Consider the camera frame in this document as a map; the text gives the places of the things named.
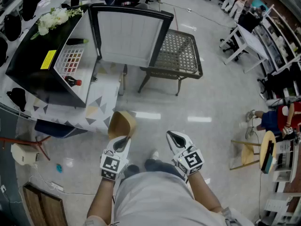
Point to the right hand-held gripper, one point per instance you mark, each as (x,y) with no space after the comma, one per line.
(192,161)

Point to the person's dark trousers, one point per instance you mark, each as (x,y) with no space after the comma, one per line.
(162,166)

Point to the white flower bouquet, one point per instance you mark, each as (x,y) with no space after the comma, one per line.
(53,19)

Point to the white storage rack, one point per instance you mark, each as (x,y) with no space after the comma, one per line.
(279,39)

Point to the white power strip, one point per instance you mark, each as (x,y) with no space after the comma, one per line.
(57,186)

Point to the cola bottle with red label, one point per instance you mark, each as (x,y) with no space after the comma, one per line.
(71,81)

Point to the cream white heater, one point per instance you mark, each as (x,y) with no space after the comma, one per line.
(22,153)

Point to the red coat rack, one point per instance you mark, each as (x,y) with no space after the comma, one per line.
(23,141)

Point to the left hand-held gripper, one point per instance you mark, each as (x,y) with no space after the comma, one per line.
(110,163)

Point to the black mini fridge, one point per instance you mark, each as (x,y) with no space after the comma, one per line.
(28,62)

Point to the person's left forearm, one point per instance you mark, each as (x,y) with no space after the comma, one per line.
(101,196)

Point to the person's right forearm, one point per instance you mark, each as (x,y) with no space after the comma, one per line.
(202,192)

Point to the dark bottle with green cap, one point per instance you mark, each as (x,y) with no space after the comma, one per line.
(75,41)

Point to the round wooden side table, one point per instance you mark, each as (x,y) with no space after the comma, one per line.
(265,145)

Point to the dark teal book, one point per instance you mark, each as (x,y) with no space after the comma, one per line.
(269,159)

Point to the white rectangular table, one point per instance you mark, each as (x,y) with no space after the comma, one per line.
(249,41)

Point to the teal object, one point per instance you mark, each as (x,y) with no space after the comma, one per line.
(59,168)

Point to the dark blue cushion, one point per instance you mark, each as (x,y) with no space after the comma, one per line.
(56,129)

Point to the person's white shirt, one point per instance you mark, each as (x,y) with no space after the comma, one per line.
(155,201)

